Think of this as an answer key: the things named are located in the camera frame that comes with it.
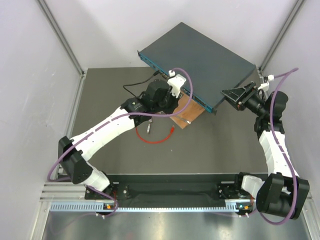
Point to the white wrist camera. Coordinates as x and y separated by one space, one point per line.
175 81
265 82

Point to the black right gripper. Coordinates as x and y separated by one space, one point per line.
234 94

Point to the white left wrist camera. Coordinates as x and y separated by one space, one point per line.
175 81

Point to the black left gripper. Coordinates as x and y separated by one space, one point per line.
174 105

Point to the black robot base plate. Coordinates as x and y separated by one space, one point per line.
210 186

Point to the teal network switch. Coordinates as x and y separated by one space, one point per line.
211 66

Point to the aluminium frame rail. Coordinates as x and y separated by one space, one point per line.
43 5

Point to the wooden board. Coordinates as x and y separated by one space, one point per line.
186 117

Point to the grey slotted cable duct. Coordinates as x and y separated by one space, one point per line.
226 206

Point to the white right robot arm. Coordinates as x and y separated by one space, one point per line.
283 193

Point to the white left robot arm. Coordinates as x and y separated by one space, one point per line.
160 96

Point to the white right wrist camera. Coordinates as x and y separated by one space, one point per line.
265 82

